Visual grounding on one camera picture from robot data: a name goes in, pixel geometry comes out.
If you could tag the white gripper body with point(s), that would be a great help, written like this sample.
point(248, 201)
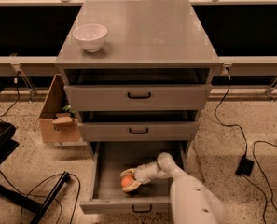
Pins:
point(141, 174)

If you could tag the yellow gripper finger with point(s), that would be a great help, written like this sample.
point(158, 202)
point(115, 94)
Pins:
point(130, 171)
point(133, 186)

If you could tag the orange fruit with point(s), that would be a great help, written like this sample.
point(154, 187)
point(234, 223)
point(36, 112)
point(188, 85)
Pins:
point(126, 180)

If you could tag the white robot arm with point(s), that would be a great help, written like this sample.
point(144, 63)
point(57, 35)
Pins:
point(191, 201)

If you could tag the grey bottom drawer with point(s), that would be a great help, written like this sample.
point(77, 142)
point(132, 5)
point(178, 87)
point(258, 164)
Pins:
point(112, 158)

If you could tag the grey drawer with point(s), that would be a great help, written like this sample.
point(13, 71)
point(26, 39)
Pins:
point(108, 126)
point(122, 89)
point(112, 158)

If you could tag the grey middle drawer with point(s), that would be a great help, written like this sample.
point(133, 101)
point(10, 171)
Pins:
point(108, 126)

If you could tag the grey top drawer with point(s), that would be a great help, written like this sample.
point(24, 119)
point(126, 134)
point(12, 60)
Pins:
point(122, 89)

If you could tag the grey drawer cabinet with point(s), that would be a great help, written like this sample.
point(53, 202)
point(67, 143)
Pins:
point(141, 34)

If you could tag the brown cardboard box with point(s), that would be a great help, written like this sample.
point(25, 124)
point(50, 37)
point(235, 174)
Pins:
point(52, 128)

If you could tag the black power adapter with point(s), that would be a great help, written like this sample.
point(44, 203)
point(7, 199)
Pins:
point(245, 167)

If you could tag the black chair base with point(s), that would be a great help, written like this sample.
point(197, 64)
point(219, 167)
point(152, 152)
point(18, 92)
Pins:
point(34, 166)

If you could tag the white ceramic bowl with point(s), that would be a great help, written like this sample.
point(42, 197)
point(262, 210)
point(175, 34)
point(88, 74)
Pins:
point(90, 37)

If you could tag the grey window rail frame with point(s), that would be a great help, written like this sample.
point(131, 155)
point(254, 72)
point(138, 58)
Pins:
point(23, 64)

